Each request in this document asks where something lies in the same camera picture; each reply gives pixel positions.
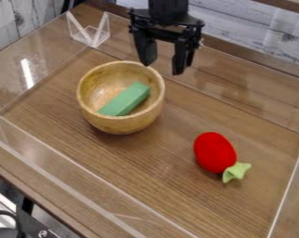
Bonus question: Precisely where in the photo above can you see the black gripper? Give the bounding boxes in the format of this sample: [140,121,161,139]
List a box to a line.
[129,0,204,75]

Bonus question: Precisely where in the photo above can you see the green rectangular block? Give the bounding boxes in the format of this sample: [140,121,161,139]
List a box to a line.
[97,82,149,116]

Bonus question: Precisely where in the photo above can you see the light wooden bowl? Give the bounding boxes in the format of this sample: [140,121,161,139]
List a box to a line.
[77,60,167,135]

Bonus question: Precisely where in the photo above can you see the red plush strawberry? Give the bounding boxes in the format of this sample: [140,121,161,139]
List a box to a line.
[193,132,252,183]

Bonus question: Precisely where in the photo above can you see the clear acrylic corner bracket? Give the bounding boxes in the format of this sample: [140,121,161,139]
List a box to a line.
[65,11,111,48]

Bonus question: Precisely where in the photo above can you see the clear acrylic tray wall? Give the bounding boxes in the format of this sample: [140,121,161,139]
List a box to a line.
[0,115,199,238]

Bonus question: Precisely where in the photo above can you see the black table leg bracket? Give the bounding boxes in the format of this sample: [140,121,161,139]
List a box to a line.
[16,197,71,238]

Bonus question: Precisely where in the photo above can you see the black cable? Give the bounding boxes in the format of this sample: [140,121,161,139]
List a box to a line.
[0,209,23,238]

